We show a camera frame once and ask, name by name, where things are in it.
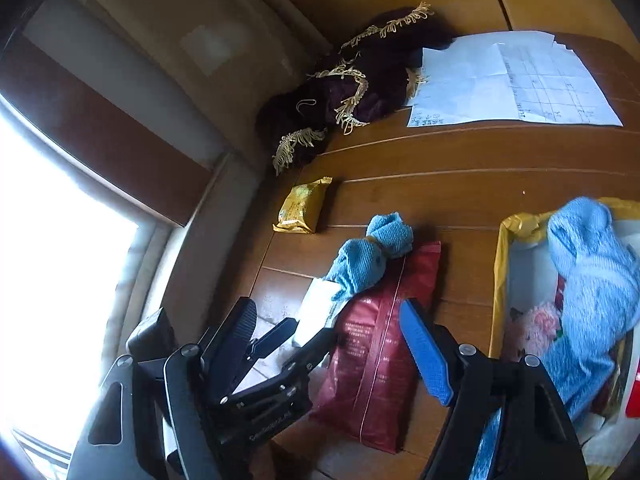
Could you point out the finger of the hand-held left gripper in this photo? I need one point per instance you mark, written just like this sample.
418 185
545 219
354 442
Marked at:
312 352
150 335

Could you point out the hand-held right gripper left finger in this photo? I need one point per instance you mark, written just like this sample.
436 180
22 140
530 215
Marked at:
235 340

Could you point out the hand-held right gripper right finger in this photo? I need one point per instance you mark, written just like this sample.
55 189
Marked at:
425 350

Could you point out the white plastic packet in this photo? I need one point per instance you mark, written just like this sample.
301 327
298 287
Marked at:
315 305

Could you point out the small knotted blue cloth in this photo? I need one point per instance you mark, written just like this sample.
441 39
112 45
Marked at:
365 260

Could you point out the pink fluffy cloth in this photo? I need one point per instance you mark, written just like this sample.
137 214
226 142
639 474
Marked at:
537 322

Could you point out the yellow padded envelope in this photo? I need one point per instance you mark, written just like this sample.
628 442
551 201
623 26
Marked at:
525 265

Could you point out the light blue towel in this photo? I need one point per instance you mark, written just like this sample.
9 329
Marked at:
595 285

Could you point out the white packet with red label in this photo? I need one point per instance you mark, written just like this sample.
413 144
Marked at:
634 392

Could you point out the dark red foil packet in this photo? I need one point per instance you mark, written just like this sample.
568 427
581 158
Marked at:
370 360

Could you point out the grey window sill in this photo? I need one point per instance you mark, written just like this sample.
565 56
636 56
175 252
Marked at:
200 250

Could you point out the bright window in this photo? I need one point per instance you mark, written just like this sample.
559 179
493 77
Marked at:
50 285

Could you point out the yellow snack packet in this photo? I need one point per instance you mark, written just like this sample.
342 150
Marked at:
300 207

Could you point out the brown wooden window panel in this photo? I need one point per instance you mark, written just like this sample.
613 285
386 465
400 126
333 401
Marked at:
100 130

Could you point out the dark purple fringed cloth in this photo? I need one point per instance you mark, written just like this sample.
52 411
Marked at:
350 95

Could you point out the plain white paper sheet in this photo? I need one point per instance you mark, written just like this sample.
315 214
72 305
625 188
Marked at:
460 90

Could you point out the grid-lined white paper sheet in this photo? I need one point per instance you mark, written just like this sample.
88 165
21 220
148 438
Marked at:
560 90

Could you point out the beige curtain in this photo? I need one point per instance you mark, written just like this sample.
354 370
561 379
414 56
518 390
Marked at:
200 35

